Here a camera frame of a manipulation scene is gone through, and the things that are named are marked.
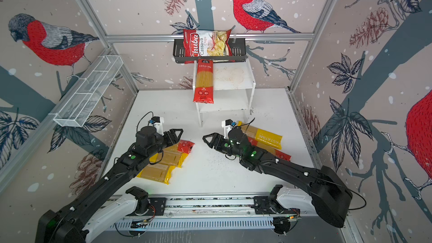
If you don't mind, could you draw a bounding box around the yellow spaghetti bag lower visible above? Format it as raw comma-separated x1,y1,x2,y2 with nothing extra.
137,164,176,185

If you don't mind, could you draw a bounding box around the red spaghetti bag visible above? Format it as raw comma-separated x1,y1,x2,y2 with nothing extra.
164,140,195,154
248,137,291,161
193,59,214,104

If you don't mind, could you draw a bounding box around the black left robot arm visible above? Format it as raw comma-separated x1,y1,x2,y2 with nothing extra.
35,126,183,243

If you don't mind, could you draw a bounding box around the aluminium mounting rail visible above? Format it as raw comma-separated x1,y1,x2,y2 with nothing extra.
84,193,348,220

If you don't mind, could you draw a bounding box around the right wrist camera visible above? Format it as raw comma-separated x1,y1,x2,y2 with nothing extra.
222,119,236,139

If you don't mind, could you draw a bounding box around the yellow spaghetti bag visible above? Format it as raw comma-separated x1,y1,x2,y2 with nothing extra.
237,121,282,150
137,164,176,185
150,152,189,168

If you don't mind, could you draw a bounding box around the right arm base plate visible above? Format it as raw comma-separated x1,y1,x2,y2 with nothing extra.
251,184,300,216

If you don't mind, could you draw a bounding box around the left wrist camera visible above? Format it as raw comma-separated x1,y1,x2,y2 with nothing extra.
148,116,164,129

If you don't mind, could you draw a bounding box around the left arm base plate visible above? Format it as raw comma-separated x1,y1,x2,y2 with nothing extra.
126,186,167,217

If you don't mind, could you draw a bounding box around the black wall basket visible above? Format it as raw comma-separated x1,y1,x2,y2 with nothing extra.
173,38,247,64

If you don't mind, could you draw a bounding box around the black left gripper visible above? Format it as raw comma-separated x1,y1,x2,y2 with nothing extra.
147,128,183,159

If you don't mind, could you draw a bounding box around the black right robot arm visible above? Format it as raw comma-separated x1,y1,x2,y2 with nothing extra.
202,127,353,228

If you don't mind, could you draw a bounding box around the red cassava chips bag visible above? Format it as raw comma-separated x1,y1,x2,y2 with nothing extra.
183,29,232,57

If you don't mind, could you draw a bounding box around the yellow spaghetti bag right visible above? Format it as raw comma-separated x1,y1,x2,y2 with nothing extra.
237,121,282,150

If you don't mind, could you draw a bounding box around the white two-tier shelf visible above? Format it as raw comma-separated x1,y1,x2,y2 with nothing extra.
195,59,256,127

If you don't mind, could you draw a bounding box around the white wire mesh basket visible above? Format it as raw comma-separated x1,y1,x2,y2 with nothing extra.
54,55,123,127

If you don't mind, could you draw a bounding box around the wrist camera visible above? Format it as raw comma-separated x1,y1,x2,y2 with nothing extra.
222,119,236,139
148,116,164,129

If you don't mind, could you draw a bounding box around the yellow spaghetti bag upper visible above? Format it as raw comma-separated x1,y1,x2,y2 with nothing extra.
150,152,189,168

